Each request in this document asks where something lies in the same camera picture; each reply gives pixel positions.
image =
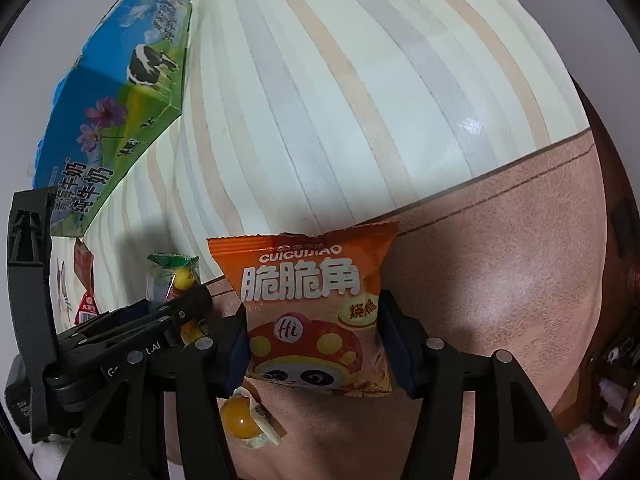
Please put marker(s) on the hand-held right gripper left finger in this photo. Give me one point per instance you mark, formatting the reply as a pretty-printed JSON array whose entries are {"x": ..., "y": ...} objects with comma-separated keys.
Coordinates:
[{"x": 237, "y": 352}]

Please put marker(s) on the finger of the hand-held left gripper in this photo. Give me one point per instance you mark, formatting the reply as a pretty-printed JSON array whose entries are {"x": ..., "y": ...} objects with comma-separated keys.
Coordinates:
[
  {"x": 150, "y": 317},
  {"x": 30, "y": 270}
]

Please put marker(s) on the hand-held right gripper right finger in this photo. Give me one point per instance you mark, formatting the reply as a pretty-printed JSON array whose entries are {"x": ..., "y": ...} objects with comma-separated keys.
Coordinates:
[{"x": 395, "y": 347}]

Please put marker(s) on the colourful candy ball packet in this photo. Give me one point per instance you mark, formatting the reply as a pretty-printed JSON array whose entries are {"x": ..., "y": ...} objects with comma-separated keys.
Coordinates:
[{"x": 172, "y": 272}]

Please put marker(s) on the orange panda snack packet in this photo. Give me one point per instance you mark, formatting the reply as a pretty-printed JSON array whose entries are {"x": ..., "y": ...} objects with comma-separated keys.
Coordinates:
[{"x": 300, "y": 300}]

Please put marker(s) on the blue printed cardboard box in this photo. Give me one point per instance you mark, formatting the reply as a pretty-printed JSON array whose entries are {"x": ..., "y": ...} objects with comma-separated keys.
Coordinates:
[{"x": 100, "y": 125}]

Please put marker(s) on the dark red snack packet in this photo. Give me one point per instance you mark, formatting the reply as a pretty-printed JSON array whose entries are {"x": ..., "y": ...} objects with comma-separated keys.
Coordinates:
[{"x": 83, "y": 260}]

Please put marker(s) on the orange jelly cup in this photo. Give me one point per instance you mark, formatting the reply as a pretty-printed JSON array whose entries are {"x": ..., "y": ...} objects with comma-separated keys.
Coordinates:
[{"x": 240, "y": 417}]

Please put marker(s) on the floor clutter pile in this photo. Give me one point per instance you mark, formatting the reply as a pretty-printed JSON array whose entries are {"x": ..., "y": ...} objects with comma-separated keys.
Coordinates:
[{"x": 615, "y": 360}]

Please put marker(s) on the striped pink blanket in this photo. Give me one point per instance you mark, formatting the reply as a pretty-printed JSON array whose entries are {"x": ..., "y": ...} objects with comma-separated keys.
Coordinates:
[{"x": 350, "y": 110}]

